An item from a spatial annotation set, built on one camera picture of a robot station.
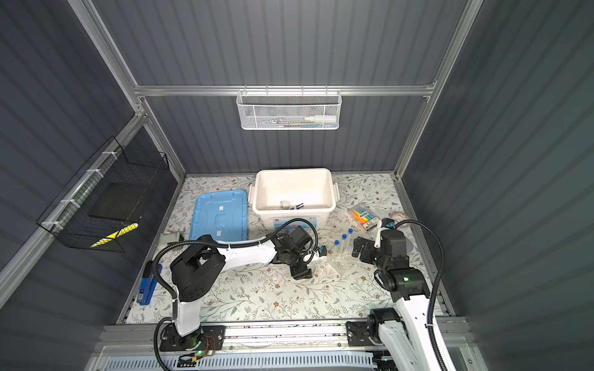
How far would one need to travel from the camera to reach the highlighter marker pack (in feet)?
3.31

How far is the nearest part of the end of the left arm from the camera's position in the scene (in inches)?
26.8

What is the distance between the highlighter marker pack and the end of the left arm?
0.35 metres
